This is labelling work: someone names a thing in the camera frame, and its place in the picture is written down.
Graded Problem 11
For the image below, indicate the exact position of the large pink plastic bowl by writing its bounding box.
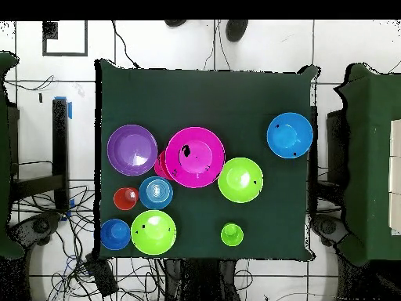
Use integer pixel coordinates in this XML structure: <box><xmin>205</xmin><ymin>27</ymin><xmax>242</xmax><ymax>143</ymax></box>
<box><xmin>164</xmin><ymin>126</ymin><xmax>226</xmax><ymax>190</ymax></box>

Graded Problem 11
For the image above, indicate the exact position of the green plastic cup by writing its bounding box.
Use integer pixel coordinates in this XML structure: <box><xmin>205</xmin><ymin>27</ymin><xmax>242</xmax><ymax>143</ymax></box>
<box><xmin>220</xmin><ymin>222</ymin><xmax>244</xmax><ymax>248</ymax></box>

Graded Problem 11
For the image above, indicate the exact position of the small crimson plastic bowl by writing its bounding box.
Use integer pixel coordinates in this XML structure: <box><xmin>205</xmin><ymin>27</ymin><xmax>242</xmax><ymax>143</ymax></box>
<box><xmin>154</xmin><ymin>149</ymin><xmax>174</xmax><ymax>181</ymax></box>

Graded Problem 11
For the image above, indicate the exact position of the green plastic bowl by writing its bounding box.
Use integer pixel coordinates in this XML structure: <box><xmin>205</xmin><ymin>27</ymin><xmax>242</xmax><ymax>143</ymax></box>
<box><xmin>217</xmin><ymin>157</ymin><xmax>265</xmax><ymax>204</ymax></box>
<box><xmin>130</xmin><ymin>209</ymin><xmax>178</xmax><ymax>256</ymax></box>

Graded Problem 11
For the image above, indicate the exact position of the blue straight-sided bowl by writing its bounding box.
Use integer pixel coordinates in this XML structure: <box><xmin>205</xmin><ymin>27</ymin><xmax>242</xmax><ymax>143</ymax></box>
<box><xmin>138</xmin><ymin>176</ymin><xmax>174</xmax><ymax>211</ymax></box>

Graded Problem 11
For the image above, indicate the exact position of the wide purple plastic bowl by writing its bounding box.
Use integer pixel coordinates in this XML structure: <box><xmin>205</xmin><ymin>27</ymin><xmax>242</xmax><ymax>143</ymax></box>
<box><xmin>107</xmin><ymin>124</ymin><xmax>159</xmax><ymax>177</ymax></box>

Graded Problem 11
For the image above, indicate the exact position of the dark green tablecloth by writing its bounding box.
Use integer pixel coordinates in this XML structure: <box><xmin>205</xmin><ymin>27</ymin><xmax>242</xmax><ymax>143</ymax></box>
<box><xmin>95</xmin><ymin>59</ymin><xmax>320</xmax><ymax>263</ymax></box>

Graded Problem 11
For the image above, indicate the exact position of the orange plastic cup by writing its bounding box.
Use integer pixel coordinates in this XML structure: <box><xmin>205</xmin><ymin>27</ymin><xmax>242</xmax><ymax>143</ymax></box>
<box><xmin>113</xmin><ymin>187</ymin><xmax>140</xmax><ymax>212</ymax></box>

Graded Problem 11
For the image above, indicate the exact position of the large light blue bowl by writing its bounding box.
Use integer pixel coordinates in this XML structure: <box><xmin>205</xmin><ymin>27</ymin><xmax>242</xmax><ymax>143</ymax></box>
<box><xmin>266</xmin><ymin>111</ymin><xmax>314</xmax><ymax>160</ymax></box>

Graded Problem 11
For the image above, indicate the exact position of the small dark blue bowl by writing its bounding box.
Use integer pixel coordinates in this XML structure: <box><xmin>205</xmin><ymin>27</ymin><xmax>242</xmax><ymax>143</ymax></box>
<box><xmin>99</xmin><ymin>218</ymin><xmax>132</xmax><ymax>252</ymax></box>

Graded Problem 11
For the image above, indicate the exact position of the person's left foot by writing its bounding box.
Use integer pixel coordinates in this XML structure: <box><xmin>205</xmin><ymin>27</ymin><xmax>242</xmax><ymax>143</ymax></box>
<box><xmin>224</xmin><ymin>20</ymin><xmax>249</xmax><ymax>43</ymax></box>

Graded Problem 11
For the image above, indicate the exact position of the black metal stand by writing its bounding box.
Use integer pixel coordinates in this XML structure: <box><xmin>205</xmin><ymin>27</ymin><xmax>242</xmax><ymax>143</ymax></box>
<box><xmin>9</xmin><ymin>96</ymin><xmax>70</xmax><ymax>214</ymax></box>

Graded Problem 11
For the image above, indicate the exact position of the black power box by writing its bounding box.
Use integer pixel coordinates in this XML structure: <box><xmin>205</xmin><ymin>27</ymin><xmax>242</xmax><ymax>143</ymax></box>
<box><xmin>85</xmin><ymin>253</ymin><xmax>119</xmax><ymax>297</ymax></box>

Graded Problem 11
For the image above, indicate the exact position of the neighbouring green covered table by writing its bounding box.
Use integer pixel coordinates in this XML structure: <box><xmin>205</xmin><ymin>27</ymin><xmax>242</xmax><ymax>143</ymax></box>
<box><xmin>0</xmin><ymin>51</ymin><xmax>24</xmax><ymax>261</ymax></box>
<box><xmin>333</xmin><ymin>62</ymin><xmax>401</xmax><ymax>267</ymax></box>

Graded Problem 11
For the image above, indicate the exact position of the white box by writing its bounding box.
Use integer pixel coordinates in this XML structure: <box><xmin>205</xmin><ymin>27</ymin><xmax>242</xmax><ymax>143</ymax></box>
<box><xmin>388</xmin><ymin>118</ymin><xmax>401</xmax><ymax>236</ymax></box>

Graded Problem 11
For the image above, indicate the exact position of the black camera cable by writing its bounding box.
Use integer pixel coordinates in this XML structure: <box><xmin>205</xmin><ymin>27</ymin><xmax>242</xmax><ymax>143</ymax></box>
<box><xmin>111</xmin><ymin>20</ymin><xmax>141</xmax><ymax>69</ymax></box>

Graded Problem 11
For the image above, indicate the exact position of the thin black stop-button cable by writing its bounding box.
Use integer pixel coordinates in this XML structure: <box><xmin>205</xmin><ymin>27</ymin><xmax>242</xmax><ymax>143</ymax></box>
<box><xmin>202</xmin><ymin>20</ymin><xmax>232</xmax><ymax>71</ymax></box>

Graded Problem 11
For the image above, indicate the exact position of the black pedestal leg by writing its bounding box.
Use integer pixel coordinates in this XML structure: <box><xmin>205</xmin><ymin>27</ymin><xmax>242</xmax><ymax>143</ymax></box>
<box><xmin>9</xmin><ymin>212</ymin><xmax>61</xmax><ymax>248</ymax></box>
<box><xmin>311</xmin><ymin>212</ymin><xmax>349</xmax><ymax>248</ymax></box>

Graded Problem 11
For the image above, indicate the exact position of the tangle of black cables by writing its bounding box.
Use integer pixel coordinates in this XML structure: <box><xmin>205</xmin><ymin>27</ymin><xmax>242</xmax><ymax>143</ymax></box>
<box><xmin>12</xmin><ymin>184</ymin><xmax>165</xmax><ymax>301</ymax></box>

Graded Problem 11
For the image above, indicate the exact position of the black square floor frame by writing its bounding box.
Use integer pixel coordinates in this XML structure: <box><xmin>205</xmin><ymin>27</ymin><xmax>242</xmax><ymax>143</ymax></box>
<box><xmin>42</xmin><ymin>20</ymin><xmax>89</xmax><ymax>57</ymax></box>

